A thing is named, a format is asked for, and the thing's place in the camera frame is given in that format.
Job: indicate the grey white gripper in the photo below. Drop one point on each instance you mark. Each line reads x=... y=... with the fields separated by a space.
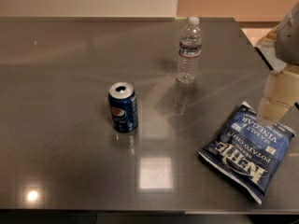
x=289 y=39

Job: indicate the clear plastic water bottle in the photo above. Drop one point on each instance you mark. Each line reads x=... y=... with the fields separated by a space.
x=189 y=51

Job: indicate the blue pepsi can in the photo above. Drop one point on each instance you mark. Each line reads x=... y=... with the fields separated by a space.
x=123 y=106

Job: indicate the blue kettle chips bag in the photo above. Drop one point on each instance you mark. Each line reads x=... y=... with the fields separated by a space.
x=248 y=152

